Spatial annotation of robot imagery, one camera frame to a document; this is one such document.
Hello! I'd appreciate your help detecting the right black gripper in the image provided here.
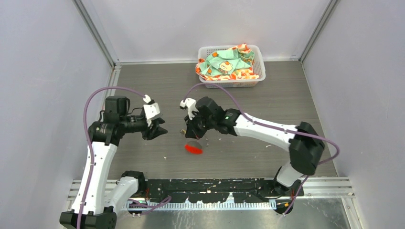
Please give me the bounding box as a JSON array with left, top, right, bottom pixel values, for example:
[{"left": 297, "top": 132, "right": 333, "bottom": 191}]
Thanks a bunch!
[{"left": 185, "top": 109, "right": 216, "bottom": 139}]

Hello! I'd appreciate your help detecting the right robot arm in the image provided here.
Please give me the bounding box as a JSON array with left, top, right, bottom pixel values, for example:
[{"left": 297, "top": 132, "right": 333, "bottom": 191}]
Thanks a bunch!
[{"left": 180, "top": 96, "right": 325, "bottom": 196}]

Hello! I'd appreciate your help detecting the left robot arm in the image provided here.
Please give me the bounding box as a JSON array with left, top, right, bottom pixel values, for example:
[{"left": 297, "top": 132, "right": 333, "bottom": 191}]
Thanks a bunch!
[{"left": 59, "top": 95, "right": 168, "bottom": 229}]

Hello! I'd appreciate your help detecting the white plastic basket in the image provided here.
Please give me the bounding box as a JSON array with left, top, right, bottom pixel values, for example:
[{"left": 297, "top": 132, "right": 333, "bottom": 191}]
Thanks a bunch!
[{"left": 198, "top": 45, "right": 266, "bottom": 88}]

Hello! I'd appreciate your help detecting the colourful patterned cloth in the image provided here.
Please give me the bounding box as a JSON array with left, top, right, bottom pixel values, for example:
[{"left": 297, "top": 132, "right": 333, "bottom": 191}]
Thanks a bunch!
[{"left": 195, "top": 43, "right": 259, "bottom": 81}]

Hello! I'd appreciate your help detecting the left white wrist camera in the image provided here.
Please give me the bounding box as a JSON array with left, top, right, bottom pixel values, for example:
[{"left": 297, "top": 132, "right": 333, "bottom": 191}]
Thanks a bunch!
[{"left": 143, "top": 94, "right": 162, "bottom": 127}]

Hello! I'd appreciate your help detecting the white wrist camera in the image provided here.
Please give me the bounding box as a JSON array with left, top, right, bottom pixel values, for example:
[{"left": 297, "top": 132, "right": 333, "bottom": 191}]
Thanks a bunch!
[
  {"left": 180, "top": 98, "right": 199, "bottom": 120},
  {"left": 143, "top": 94, "right": 162, "bottom": 127}
]

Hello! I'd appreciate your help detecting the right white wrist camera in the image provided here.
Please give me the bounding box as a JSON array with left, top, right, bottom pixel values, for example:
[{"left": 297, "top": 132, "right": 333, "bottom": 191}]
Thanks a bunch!
[{"left": 180, "top": 98, "right": 199, "bottom": 120}]

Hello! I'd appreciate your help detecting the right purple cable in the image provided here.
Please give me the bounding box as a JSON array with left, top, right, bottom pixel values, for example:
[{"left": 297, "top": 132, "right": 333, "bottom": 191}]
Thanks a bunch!
[{"left": 182, "top": 82, "right": 340, "bottom": 216}]

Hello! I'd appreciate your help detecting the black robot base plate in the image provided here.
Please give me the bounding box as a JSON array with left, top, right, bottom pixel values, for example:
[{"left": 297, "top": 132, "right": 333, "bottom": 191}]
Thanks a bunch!
[{"left": 136, "top": 178, "right": 304, "bottom": 203}]

